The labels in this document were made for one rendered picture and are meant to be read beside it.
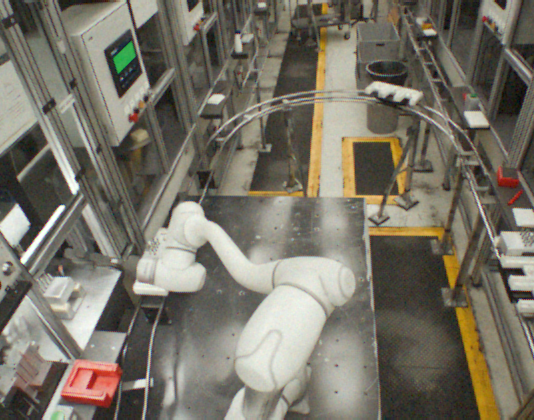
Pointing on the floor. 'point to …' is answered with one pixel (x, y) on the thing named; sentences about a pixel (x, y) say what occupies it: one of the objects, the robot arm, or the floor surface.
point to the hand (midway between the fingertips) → (77, 256)
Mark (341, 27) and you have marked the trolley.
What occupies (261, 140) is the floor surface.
